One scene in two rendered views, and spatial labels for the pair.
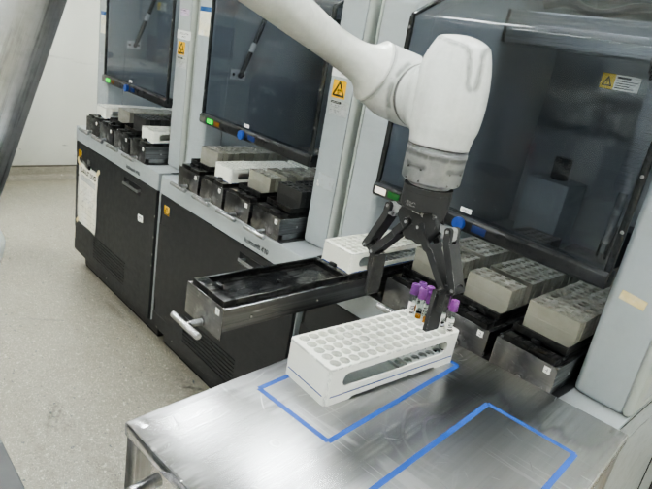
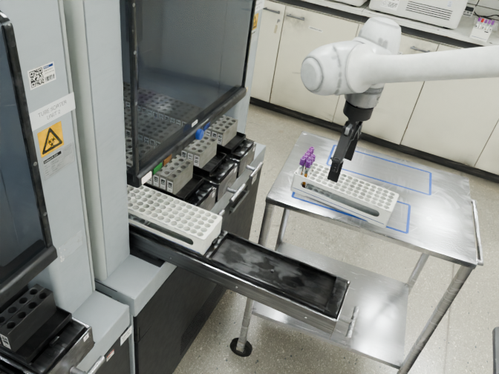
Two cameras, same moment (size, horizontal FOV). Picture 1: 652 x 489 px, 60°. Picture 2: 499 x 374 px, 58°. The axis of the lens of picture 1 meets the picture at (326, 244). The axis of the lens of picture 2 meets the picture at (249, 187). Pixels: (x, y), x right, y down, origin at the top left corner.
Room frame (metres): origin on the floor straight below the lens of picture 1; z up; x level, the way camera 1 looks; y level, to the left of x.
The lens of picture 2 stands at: (1.54, 0.74, 1.62)
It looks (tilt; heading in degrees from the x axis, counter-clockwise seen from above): 37 degrees down; 244
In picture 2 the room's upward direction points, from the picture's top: 9 degrees clockwise
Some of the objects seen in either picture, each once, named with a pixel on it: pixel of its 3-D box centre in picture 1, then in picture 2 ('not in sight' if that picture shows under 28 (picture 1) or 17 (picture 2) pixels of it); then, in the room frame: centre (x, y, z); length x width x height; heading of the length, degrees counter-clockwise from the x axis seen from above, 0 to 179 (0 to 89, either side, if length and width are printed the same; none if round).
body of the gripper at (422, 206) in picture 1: (422, 212); (355, 117); (0.84, -0.14, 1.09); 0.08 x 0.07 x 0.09; 42
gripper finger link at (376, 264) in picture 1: (374, 274); (335, 170); (0.89, -0.09, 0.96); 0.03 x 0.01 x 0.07; 132
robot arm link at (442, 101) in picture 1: (446, 91); (372, 52); (0.85, -0.13, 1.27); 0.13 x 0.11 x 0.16; 21
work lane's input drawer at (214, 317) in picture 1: (321, 281); (222, 257); (1.23, -0.01, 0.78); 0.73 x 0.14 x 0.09; 136
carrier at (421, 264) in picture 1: (435, 266); (180, 177); (1.28, -0.27, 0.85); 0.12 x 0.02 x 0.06; 46
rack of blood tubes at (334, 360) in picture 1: (376, 349); (343, 191); (0.82, -0.11, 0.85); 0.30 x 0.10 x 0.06; 133
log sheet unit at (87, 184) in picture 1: (84, 196); not in sight; (2.53, 1.17, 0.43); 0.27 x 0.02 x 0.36; 46
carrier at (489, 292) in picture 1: (489, 292); (205, 153); (1.17, -0.38, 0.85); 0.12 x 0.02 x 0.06; 45
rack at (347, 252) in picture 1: (376, 250); (162, 216); (1.35, -0.13, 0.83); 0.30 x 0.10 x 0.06; 136
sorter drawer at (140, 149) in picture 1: (207, 149); not in sight; (2.43, 0.59, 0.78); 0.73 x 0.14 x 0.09; 136
